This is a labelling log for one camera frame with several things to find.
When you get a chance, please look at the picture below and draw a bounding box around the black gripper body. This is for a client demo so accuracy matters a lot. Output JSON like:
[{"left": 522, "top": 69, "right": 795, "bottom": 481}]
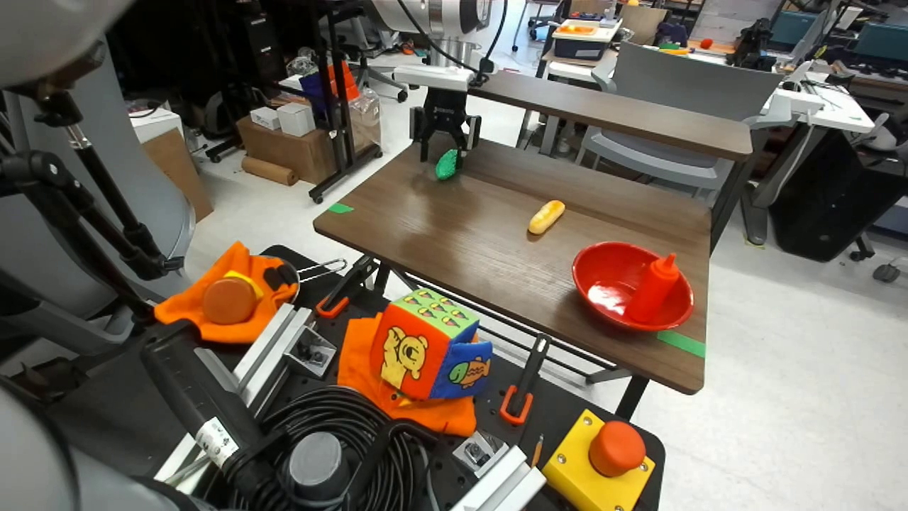
[{"left": 410, "top": 88, "right": 484, "bottom": 149}]

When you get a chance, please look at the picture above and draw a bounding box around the green vegetable plush toy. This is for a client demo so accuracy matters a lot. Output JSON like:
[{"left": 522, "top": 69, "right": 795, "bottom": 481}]
[{"left": 431, "top": 146, "right": 465, "bottom": 184}]

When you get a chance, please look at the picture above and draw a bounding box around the yellow corn plush toy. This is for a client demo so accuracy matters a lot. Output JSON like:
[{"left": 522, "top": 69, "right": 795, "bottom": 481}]
[{"left": 524, "top": 197, "right": 566, "bottom": 238}]

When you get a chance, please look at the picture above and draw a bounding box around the colourful plush cube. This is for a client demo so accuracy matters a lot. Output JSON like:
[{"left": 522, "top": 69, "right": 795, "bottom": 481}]
[{"left": 365, "top": 286, "right": 495, "bottom": 404}]

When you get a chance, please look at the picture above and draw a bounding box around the orange round plush toy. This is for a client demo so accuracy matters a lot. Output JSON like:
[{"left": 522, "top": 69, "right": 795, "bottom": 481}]
[{"left": 199, "top": 269, "right": 267, "bottom": 328}]

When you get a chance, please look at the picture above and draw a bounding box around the black light stand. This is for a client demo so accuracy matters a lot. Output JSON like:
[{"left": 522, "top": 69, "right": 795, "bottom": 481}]
[{"left": 305, "top": 0, "right": 386, "bottom": 208}]

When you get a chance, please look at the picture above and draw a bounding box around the cardboard box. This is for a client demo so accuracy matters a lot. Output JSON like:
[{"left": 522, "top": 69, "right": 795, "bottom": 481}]
[
  {"left": 234, "top": 110, "right": 341, "bottom": 187},
  {"left": 139, "top": 126, "right": 214, "bottom": 224}
]

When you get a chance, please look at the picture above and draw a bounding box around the dark wooden side table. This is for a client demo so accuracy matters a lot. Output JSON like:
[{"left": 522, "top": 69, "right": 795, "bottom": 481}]
[{"left": 470, "top": 69, "right": 758, "bottom": 208}]

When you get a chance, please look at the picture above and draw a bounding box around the white orange box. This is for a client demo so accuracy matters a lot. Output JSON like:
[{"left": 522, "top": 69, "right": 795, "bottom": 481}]
[{"left": 549, "top": 14, "right": 623, "bottom": 63}]

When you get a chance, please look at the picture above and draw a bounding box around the red plastic bowl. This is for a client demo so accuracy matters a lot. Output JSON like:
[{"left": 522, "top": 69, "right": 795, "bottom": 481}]
[{"left": 570, "top": 242, "right": 697, "bottom": 335}]

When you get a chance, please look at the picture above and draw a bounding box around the grey office chair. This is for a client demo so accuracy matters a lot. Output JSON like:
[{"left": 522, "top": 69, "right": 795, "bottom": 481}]
[{"left": 575, "top": 41, "right": 788, "bottom": 208}]

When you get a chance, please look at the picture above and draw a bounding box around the orange plastic bottle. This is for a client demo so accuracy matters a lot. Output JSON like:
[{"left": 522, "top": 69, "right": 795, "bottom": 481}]
[{"left": 630, "top": 252, "right": 683, "bottom": 325}]

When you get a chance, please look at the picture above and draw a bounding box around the orange felt cloth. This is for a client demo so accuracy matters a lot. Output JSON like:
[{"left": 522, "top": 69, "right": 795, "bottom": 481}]
[
  {"left": 334, "top": 312, "right": 481, "bottom": 440},
  {"left": 149, "top": 242, "right": 304, "bottom": 347}
]

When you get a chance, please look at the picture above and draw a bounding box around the black workbench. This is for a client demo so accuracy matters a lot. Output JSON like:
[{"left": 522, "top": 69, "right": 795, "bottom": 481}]
[{"left": 54, "top": 242, "right": 667, "bottom": 511}]

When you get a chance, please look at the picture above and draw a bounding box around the orange round push button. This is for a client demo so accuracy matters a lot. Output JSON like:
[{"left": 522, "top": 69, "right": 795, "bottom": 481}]
[{"left": 587, "top": 418, "right": 650, "bottom": 481}]

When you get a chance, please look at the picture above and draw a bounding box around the grey round knob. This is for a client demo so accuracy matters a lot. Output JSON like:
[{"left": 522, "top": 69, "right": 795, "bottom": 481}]
[{"left": 281, "top": 430, "right": 352, "bottom": 511}]

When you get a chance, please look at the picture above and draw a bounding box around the yellow button box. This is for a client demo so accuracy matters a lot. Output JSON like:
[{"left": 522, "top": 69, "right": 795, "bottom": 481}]
[{"left": 539, "top": 407, "right": 658, "bottom": 511}]

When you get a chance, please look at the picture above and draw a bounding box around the white desk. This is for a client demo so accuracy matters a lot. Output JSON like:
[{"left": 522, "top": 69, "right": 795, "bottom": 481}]
[{"left": 741, "top": 79, "right": 875, "bottom": 245}]

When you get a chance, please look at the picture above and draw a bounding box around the black bag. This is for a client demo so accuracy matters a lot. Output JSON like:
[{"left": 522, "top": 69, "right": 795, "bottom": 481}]
[{"left": 768, "top": 126, "right": 908, "bottom": 264}]

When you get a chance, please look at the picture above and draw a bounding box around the black clamp orange handle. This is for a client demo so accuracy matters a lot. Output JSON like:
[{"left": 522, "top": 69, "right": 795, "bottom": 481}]
[
  {"left": 495, "top": 335, "right": 552, "bottom": 430},
  {"left": 311, "top": 252, "right": 379, "bottom": 322}
]

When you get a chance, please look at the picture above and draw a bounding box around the wire utensil black handle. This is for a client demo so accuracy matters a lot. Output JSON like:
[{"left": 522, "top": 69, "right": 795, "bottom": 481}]
[{"left": 263, "top": 257, "right": 352, "bottom": 292}]

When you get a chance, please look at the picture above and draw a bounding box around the aluminium extrusion rail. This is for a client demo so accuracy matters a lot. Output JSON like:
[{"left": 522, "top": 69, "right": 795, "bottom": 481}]
[
  {"left": 450, "top": 444, "right": 549, "bottom": 511},
  {"left": 152, "top": 301, "right": 321, "bottom": 485}
]

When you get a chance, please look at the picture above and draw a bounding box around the black cable coil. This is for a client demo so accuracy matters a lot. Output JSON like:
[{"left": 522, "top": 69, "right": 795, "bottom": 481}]
[{"left": 202, "top": 381, "right": 448, "bottom": 511}]

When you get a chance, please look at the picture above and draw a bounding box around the black camera tripod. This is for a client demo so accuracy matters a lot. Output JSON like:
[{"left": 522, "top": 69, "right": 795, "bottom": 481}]
[{"left": 0, "top": 88, "right": 187, "bottom": 330}]

